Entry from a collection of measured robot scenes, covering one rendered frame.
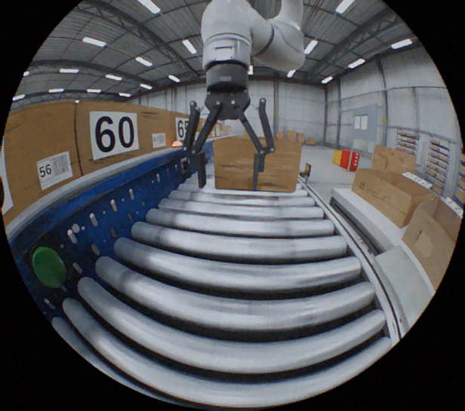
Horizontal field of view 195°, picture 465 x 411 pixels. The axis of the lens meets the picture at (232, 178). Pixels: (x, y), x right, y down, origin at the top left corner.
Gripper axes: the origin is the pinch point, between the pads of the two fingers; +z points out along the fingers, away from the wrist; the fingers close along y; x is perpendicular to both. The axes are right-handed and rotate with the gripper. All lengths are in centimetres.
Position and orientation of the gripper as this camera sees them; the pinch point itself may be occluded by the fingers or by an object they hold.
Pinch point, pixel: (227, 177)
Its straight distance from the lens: 26.9
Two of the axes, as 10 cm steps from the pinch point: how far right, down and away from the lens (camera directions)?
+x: 1.2, -3.3, 9.3
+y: 9.9, 0.4, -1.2
